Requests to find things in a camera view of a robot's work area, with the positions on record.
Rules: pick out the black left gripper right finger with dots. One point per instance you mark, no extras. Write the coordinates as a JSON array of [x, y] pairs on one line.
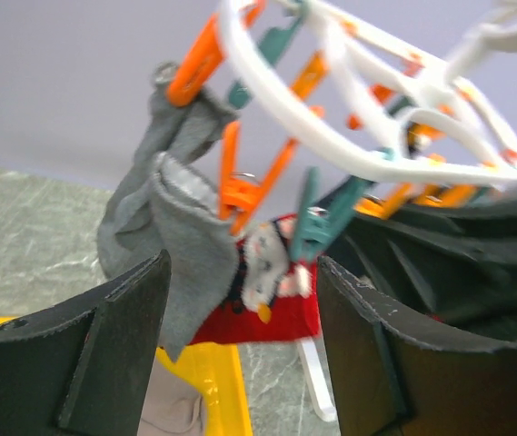
[[395, 371]]

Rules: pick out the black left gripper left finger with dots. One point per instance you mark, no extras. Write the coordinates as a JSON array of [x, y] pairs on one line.
[[82, 366]]

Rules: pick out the red penguin sock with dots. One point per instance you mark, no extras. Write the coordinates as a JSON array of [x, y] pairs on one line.
[[271, 298]]

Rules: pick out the teal clothes peg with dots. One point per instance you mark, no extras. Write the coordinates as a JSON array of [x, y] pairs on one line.
[[315, 231]]

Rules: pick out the white clip hanger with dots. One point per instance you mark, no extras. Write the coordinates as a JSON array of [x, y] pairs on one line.
[[386, 100]]

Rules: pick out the yellow plastic bin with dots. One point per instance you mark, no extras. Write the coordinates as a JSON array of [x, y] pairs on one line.
[[215, 371]]

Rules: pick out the grey hanging sock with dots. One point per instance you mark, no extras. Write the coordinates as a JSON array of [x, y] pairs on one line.
[[204, 259], [130, 231]]

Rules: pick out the orange clothes peg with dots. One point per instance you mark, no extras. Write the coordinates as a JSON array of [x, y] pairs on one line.
[[199, 63], [241, 194]]

